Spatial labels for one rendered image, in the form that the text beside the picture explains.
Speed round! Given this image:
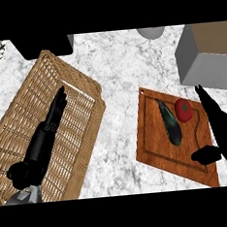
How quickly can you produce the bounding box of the wicker basket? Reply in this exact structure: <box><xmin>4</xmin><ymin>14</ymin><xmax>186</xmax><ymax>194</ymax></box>
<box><xmin>0</xmin><ymin>45</ymin><xmax>114</xmax><ymax>208</ymax></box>

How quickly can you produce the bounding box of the black appliance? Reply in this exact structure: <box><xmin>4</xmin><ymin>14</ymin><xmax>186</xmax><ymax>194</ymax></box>
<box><xmin>9</xmin><ymin>34</ymin><xmax>77</xmax><ymax>62</ymax></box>

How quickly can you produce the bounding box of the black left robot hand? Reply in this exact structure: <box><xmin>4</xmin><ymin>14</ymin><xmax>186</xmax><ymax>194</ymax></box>
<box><xmin>0</xmin><ymin>85</ymin><xmax>76</xmax><ymax>192</ymax></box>

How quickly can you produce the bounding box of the red tomato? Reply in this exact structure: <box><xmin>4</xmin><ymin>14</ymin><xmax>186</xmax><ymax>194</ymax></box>
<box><xmin>173</xmin><ymin>97</ymin><xmax>195</xmax><ymax>124</ymax></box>

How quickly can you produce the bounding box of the wooden cutting board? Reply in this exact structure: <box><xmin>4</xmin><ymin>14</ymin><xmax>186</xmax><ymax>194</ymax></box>
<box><xmin>130</xmin><ymin>81</ymin><xmax>221</xmax><ymax>195</ymax></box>

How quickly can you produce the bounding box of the grey round container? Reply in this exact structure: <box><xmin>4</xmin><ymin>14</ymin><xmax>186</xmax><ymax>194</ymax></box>
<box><xmin>136</xmin><ymin>26</ymin><xmax>167</xmax><ymax>42</ymax></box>

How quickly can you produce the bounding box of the grey cardboard box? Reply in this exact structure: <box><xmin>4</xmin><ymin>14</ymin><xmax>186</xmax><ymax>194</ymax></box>
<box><xmin>172</xmin><ymin>20</ymin><xmax>227</xmax><ymax>97</ymax></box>

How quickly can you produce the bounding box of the dark green eggplant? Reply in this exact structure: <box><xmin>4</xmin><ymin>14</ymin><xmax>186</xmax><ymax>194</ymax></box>
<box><xmin>154</xmin><ymin>96</ymin><xmax>183</xmax><ymax>148</ymax></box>

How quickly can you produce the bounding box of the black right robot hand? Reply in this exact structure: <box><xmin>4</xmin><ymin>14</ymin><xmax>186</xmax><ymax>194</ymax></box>
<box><xmin>184</xmin><ymin>82</ymin><xmax>227</xmax><ymax>171</ymax></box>

